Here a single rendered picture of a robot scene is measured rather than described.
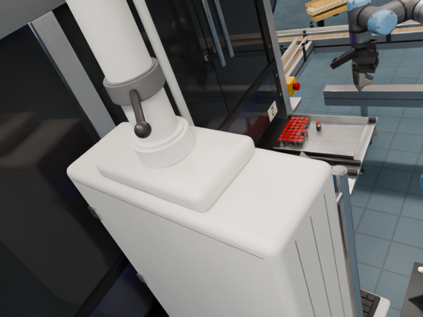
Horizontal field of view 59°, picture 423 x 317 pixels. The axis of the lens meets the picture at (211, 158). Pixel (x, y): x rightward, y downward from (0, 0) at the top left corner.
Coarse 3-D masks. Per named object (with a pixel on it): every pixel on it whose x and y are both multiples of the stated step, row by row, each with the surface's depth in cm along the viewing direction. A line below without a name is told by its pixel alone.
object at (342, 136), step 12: (312, 120) 175; (324, 120) 172; (336, 120) 168; (348, 120) 165; (360, 120) 162; (312, 132) 169; (324, 132) 166; (336, 132) 164; (348, 132) 161; (360, 132) 159; (312, 144) 162; (324, 144) 160; (336, 144) 158; (348, 144) 155; (360, 144) 152; (324, 156) 152; (336, 156) 149; (348, 156) 146
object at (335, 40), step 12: (408, 24) 202; (420, 24) 198; (288, 36) 240; (300, 36) 240; (312, 36) 236; (324, 36) 230; (336, 36) 225; (348, 36) 219; (372, 36) 212; (384, 36) 209; (396, 36) 206; (408, 36) 203; (420, 36) 200; (324, 48) 231; (336, 48) 227; (348, 48) 224; (384, 48) 213; (396, 48) 210
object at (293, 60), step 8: (296, 40) 232; (304, 40) 225; (288, 48) 223; (296, 48) 229; (304, 48) 217; (312, 48) 231; (288, 56) 224; (296, 56) 221; (304, 56) 219; (312, 56) 232; (288, 64) 209; (296, 64) 212; (304, 64) 222; (288, 72) 208; (296, 72) 214; (296, 80) 215
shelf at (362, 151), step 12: (276, 120) 185; (288, 120) 182; (276, 132) 177; (372, 132) 157; (264, 144) 173; (276, 144) 170; (360, 156) 148; (348, 168) 145; (360, 168) 144; (348, 180) 140
